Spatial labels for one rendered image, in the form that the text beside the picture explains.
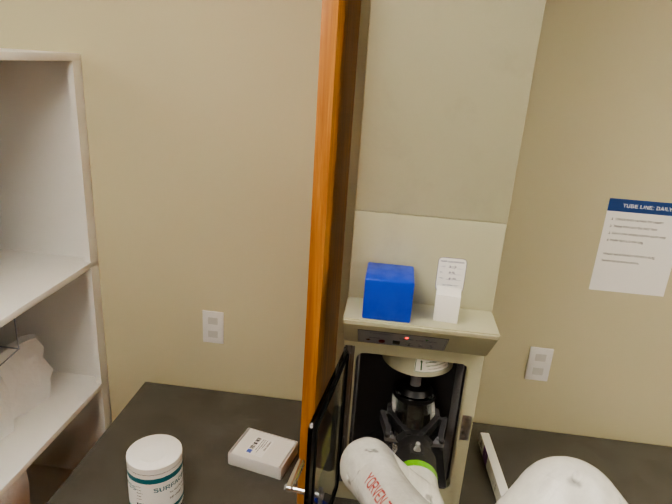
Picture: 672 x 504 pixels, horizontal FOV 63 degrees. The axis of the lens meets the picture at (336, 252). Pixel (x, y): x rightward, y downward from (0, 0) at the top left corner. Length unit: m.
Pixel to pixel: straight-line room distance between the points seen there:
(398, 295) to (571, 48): 0.83
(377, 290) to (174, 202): 0.84
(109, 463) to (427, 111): 1.23
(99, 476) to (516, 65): 1.41
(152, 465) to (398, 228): 0.79
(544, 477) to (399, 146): 0.69
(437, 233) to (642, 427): 1.11
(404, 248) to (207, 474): 0.83
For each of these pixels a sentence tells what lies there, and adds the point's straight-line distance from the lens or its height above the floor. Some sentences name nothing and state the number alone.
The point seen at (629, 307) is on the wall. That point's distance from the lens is 1.84.
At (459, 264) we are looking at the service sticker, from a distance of 1.22.
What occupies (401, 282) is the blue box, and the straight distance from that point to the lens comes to 1.11.
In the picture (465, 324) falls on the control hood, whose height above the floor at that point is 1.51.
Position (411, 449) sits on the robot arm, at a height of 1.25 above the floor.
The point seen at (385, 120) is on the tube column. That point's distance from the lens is 1.14.
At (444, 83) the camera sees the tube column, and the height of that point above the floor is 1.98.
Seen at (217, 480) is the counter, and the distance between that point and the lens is 1.61.
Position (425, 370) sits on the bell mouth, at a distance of 1.35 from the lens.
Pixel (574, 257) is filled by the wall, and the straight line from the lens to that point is 1.73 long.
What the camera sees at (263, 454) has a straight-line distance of 1.62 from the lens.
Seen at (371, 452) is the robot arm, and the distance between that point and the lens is 1.06.
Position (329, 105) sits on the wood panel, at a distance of 1.06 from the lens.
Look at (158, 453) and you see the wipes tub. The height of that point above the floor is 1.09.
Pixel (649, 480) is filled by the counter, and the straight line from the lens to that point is 1.91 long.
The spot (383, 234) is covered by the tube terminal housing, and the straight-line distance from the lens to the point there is 1.19.
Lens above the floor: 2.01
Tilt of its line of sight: 19 degrees down
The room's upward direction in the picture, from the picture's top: 4 degrees clockwise
